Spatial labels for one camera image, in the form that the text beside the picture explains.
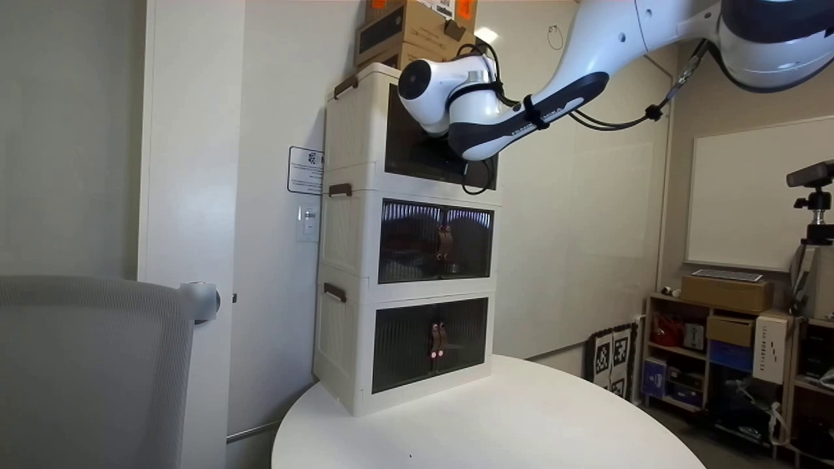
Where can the white light switch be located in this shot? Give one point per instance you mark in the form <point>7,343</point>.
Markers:
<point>306,222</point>

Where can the black tripod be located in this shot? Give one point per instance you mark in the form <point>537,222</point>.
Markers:
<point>815,228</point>

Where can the blue storage bin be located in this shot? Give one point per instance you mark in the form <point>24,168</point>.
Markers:
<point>729,357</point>

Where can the red object on shelf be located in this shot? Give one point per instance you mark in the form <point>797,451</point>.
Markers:
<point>668,331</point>

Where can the white stacked storage cabinet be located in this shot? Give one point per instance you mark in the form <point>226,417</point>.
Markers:
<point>352,261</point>

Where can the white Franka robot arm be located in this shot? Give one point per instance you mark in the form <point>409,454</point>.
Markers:
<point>600,48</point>

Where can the white wall sign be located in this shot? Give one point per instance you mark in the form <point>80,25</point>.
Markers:
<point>303,170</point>

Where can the small blue box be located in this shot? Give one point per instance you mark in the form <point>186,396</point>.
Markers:
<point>654,378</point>

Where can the white whiteboard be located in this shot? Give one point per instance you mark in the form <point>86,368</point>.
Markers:
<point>755,198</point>

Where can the gray mesh office chair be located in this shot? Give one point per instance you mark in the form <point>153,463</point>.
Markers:
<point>86,374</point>

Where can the brown cardboard box with labels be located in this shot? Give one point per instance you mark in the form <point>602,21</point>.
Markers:
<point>418,30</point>

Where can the black white calibration board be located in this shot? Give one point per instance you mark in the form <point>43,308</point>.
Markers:
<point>612,357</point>

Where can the white room door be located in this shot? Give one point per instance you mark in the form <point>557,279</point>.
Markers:
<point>186,131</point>

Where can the wooden shelf unit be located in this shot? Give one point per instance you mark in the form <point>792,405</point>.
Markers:
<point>705,391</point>

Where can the small brown cardboard box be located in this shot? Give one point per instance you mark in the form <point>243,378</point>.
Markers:
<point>729,329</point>

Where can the tinted cabinet door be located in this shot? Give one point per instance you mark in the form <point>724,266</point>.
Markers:
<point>482,172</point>
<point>465,335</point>
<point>406,151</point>
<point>409,241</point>
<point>470,244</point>
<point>404,348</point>

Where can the large flat cardboard box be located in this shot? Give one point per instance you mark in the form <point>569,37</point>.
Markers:
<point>724,292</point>

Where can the black camera on tripod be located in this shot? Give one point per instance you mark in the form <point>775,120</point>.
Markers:
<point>812,172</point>

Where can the dark shelf unit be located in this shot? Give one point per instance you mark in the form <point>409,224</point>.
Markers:
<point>813,391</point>

